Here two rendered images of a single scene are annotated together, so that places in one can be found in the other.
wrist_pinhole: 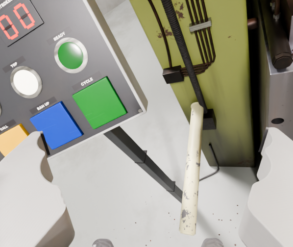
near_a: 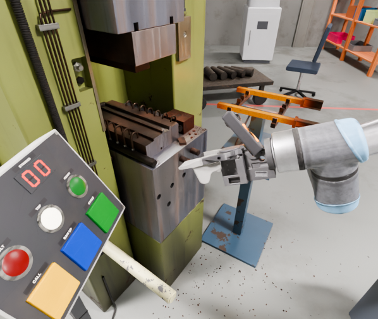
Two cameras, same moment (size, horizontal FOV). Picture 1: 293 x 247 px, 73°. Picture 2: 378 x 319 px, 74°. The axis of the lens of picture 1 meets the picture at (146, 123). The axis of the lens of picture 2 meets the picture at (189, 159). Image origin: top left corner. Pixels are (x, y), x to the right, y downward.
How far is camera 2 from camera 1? 0.59 m
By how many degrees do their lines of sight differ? 68
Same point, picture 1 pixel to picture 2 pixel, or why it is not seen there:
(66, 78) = (78, 203)
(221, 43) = (100, 174)
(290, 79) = (158, 170)
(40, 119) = (71, 245)
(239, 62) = (112, 183)
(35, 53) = (53, 192)
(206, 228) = not seen: outside the picture
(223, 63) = not seen: hidden behind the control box
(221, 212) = not seen: outside the picture
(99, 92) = (102, 203)
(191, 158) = (128, 260)
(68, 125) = (91, 238)
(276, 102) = (156, 185)
